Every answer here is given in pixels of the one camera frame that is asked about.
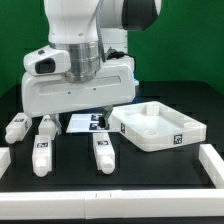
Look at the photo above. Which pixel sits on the white right fence block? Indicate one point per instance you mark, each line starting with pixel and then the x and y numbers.
pixel 213 164

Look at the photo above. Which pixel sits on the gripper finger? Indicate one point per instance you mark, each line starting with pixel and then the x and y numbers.
pixel 103 119
pixel 55 120

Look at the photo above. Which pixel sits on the white front fence bar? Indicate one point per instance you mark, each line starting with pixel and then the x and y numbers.
pixel 112 204

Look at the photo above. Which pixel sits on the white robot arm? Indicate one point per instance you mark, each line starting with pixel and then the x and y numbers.
pixel 74 72

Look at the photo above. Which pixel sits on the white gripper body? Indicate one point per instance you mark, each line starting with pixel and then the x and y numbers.
pixel 52 94

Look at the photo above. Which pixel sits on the white fence block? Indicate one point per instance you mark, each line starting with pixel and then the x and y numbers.
pixel 5 160
pixel 213 164

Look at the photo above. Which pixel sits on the white marker sheet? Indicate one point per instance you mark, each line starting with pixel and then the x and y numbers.
pixel 83 123

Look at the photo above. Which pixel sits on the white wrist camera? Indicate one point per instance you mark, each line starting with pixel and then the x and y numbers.
pixel 47 61

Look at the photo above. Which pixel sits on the white left fence block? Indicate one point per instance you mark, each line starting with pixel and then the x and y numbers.
pixel 5 160

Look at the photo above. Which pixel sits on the white desk top tray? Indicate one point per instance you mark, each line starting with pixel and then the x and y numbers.
pixel 153 126

